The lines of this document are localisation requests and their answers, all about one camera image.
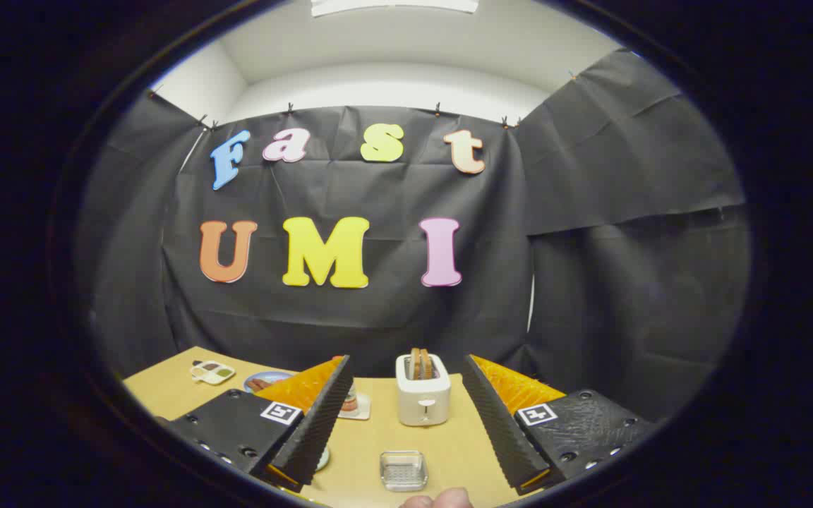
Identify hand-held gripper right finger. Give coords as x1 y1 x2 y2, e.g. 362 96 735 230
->
462 354 656 495

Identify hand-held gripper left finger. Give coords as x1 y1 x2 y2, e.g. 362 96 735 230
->
156 355 354 493

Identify white square coaster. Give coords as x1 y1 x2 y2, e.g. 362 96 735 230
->
338 393 372 421

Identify blue food plate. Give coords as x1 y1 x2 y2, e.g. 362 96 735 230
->
243 370 298 394

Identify white toaster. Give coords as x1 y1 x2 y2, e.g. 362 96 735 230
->
395 353 452 427

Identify clear square drain container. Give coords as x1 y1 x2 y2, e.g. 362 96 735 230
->
379 450 428 492

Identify white divided sauce dish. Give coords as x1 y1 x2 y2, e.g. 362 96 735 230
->
190 360 236 386

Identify black backdrop cloth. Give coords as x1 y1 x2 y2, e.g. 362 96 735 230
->
71 48 753 424

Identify white ceiling light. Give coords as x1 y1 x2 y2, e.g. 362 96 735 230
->
310 0 480 18

